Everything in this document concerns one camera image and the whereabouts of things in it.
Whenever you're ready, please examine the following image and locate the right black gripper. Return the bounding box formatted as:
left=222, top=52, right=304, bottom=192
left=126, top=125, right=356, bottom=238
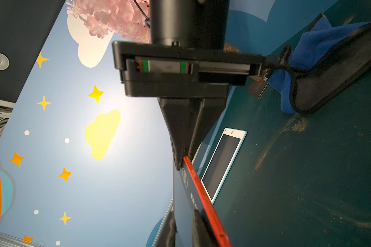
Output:
left=112, top=41, right=266, bottom=171

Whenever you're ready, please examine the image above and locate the blue wiping cloth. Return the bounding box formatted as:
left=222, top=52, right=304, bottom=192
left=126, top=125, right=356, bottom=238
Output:
left=266, top=13, right=371, bottom=114

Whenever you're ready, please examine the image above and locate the white blue drawing tablet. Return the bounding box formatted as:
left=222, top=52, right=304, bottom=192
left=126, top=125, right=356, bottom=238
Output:
left=201, top=128, right=247, bottom=203

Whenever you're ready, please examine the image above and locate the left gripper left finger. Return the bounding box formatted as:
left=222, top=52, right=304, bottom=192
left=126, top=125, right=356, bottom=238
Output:
left=153, top=211, right=177, bottom=247

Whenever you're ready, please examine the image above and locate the pink cherry blossom tree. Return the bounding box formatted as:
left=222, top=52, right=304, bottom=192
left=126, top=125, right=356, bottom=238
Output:
left=66, top=0, right=151, bottom=43

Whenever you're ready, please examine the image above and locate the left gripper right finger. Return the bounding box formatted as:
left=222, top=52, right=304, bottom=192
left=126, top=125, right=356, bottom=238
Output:
left=192, top=210, right=217, bottom=247

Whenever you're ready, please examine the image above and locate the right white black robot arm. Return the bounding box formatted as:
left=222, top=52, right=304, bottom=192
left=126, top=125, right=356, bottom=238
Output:
left=112, top=1, right=265, bottom=169

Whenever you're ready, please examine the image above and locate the dark square tree base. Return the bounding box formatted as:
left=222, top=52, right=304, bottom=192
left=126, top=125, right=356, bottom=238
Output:
left=246, top=76, right=268, bottom=98

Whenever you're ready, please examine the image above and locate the red frame drawing tablet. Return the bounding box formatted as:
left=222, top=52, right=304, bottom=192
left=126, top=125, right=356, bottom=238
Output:
left=174, top=155, right=232, bottom=247

